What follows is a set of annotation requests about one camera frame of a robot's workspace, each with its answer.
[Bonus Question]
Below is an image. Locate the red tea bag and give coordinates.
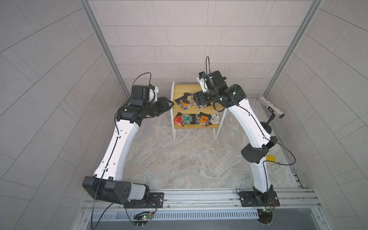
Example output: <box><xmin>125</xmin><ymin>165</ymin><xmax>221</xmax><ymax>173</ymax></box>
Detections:
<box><xmin>173</xmin><ymin>112</ymin><xmax>184</xmax><ymax>127</ymax></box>

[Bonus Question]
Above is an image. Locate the aluminium rail frame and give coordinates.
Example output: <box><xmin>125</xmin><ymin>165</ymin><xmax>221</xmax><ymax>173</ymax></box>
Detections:
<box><xmin>71</xmin><ymin>187</ymin><xmax>332</xmax><ymax>230</ymax></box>

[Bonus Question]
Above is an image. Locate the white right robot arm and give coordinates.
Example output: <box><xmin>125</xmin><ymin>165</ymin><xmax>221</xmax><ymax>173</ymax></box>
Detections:
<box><xmin>197</xmin><ymin>71</ymin><xmax>278</xmax><ymax>205</ymax></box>

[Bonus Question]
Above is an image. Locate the circuit board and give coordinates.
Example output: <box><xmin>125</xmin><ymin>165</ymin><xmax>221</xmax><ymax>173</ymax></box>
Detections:
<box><xmin>133</xmin><ymin>211</ymin><xmax>154</xmax><ymax>228</ymax></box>
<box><xmin>257</xmin><ymin>209</ymin><xmax>274</xmax><ymax>225</ymax></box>

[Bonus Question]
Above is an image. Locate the green label top tea bag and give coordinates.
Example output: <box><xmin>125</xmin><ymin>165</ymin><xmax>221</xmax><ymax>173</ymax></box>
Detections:
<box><xmin>194</xmin><ymin>91</ymin><xmax>205</xmax><ymax>101</ymax></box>

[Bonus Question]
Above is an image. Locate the beige label tea bag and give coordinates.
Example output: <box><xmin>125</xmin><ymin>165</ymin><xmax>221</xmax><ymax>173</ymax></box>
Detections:
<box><xmin>183</xmin><ymin>93</ymin><xmax>195</xmax><ymax>104</ymax></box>

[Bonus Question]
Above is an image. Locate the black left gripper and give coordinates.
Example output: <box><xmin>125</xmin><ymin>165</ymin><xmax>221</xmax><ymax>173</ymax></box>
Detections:
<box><xmin>141</xmin><ymin>96</ymin><xmax>174</xmax><ymax>117</ymax></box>

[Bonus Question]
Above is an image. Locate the orange label black tea bag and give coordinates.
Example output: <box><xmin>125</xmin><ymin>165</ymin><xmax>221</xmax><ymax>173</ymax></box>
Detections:
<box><xmin>175</xmin><ymin>95</ymin><xmax>194</xmax><ymax>110</ymax></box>

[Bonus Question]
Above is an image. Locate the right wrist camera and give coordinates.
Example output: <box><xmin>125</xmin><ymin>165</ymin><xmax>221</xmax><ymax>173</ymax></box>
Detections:
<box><xmin>197</xmin><ymin>72</ymin><xmax>208</xmax><ymax>93</ymax></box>

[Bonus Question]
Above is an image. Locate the white frame wooden shelf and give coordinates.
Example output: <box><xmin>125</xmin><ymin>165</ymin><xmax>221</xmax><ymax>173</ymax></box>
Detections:
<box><xmin>170</xmin><ymin>81</ymin><xmax>228</xmax><ymax>140</ymax></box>

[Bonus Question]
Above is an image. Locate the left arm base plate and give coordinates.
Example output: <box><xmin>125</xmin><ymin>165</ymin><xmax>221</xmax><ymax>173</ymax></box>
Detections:
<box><xmin>124</xmin><ymin>193</ymin><xmax>165</xmax><ymax>209</ymax></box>

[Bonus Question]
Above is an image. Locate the white patterned tea bag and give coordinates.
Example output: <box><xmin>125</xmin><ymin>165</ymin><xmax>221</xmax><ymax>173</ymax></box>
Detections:
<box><xmin>209</xmin><ymin>113</ymin><xmax>220</xmax><ymax>125</ymax></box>

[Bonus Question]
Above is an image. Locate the right circuit board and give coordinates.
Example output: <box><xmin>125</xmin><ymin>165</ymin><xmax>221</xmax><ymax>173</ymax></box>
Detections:
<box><xmin>257</xmin><ymin>209</ymin><xmax>274</xmax><ymax>225</ymax></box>

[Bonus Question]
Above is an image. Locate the orange label lower tea bag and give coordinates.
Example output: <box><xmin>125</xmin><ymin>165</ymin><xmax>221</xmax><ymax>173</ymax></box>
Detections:
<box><xmin>196</xmin><ymin>112</ymin><xmax>212</xmax><ymax>127</ymax></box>

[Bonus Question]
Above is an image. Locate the yellow tag on floor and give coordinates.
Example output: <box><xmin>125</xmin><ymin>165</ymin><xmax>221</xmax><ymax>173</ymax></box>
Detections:
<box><xmin>266</xmin><ymin>155</ymin><xmax>277</xmax><ymax>163</ymax></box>

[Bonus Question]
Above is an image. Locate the left circuit board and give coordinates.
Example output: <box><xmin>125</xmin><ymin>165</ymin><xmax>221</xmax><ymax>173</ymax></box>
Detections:
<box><xmin>133</xmin><ymin>211</ymin><xmax>154</xmax><ymax>228</ymax></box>

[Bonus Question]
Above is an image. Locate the green label floral tea bag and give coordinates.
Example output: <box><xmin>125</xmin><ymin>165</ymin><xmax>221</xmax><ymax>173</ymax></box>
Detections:
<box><xmin>181</xmin><ymin>114</ymin><xmax>196</xmax><ymax>126</ymax></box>

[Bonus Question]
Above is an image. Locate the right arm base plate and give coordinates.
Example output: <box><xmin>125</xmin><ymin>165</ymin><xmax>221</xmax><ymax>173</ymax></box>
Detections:
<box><xmin>236</xmin><ymin>190</ymin><xmax>280</xmax><ymax>209</ymax></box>

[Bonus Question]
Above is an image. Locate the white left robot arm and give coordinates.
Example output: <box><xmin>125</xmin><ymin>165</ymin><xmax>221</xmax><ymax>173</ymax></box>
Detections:
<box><xmin>82</xmin><ymin>97</ymin><xmax>174</xmax><ymax>207</ymax></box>

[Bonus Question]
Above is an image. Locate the glitter roller on black stand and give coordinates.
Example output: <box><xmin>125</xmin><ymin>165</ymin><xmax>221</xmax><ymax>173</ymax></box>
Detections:
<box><xmin>257</xmin><ymin>95</ymin><xmax>285</xmax><ymax>134</ymax></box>

